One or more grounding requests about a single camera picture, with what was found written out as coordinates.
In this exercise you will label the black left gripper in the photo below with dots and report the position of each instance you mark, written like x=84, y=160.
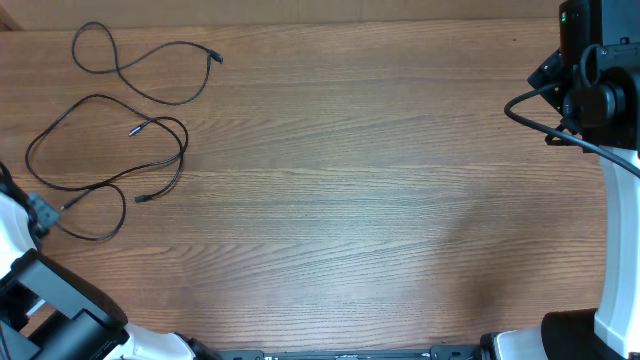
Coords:
x=44, y=217

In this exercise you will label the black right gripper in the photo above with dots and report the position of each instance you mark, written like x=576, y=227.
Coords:
x=550, y=74

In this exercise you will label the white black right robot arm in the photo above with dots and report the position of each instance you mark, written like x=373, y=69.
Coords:
x=586, y=95

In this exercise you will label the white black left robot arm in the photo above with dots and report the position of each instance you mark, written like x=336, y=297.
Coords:
x=49, y=312

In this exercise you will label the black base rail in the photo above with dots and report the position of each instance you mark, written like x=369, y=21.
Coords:
x=437, y=352

